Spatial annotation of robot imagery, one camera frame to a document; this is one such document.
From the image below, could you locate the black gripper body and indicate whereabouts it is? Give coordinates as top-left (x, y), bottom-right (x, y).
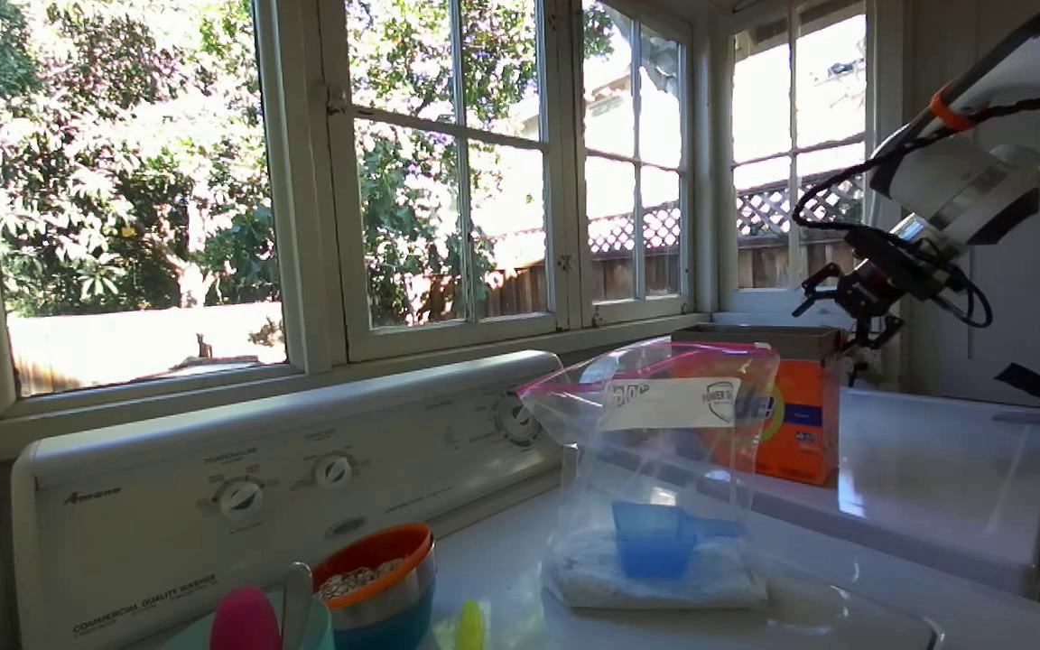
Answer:
top-left (838, 231), bottom-right (945, 322)

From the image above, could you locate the clear plastic zip bag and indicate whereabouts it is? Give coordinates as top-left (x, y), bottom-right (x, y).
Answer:
top-left (517, 337), bottom-right (785, 614)

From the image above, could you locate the white wooden window frame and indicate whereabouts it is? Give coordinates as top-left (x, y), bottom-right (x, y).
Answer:
top-left (0, 0), bottom-right (714, 464)

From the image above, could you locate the orange cardboard box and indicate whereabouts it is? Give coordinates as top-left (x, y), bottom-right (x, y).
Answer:
top-left (714, 322), bottom-right (858, 491)

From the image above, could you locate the blue bowl with orange rim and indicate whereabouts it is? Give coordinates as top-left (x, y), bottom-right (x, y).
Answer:
top-left (312, 520), bottom-right (440, 650)

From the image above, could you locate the yellow-green flat utensil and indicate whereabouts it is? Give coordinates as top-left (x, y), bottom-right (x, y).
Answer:
top-left (451, 596), bottom-right (494, 650)

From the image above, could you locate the white washing machine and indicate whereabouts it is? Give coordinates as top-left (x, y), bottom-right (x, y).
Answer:
top-left (8, 346), bottom-right (1040, 650)

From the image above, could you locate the black coiled cable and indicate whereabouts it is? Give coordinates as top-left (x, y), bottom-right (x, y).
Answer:
top-left (789, 85), bottom-right (1040, 333)

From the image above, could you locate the pink rounded utensil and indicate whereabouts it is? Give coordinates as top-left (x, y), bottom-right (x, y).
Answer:
top-left (206, 584), bottom-right (285, 650)

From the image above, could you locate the green translucent plastic cup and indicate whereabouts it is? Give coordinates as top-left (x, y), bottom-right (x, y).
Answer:
top-left (279, 555), bottom-right (339, 650)

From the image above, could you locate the small white washer knob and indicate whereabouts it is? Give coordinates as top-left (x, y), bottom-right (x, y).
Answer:
top-left (214, 473), bottom-right (267, 522)
top-left (312, 452), bottom-right (358, 491)

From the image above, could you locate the narrow white window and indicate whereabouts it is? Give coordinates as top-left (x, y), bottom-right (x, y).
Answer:
top-left (713, 0), bottom-right (901, 325)

